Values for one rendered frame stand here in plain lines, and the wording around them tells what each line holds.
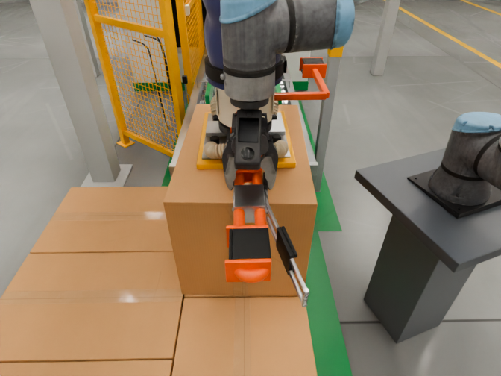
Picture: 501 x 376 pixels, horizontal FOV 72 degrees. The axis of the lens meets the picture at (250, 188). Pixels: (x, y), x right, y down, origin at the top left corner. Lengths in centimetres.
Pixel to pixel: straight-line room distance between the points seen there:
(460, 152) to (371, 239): 108
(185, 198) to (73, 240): 69
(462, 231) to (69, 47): 208
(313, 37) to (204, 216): 53
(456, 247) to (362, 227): 114
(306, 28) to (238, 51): 11
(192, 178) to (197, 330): 46
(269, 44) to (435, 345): 160
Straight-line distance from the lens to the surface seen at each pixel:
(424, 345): 189
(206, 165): 100
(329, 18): 62
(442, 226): 126
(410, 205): 130
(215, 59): 97
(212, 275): 111
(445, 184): 133
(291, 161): 101
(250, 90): 60
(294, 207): 90
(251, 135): 62
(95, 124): 246
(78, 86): 238
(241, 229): 60
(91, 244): 146
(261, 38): 58
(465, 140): 126
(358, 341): 179
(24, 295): 140
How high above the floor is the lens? 152
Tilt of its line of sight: 38 degrees down
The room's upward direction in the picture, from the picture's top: straight up
